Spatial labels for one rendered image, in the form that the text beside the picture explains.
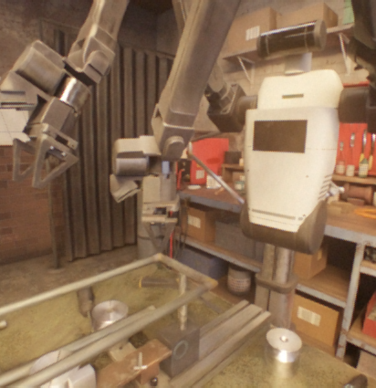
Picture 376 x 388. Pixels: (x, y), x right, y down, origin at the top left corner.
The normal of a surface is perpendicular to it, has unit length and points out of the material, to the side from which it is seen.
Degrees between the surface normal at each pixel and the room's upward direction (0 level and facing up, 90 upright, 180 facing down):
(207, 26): 129
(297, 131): 90
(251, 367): 0
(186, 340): 90
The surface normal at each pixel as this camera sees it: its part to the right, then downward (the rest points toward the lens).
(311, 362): 0.02, -0.98
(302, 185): -0.49, 0.18
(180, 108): 0.29, 0.60
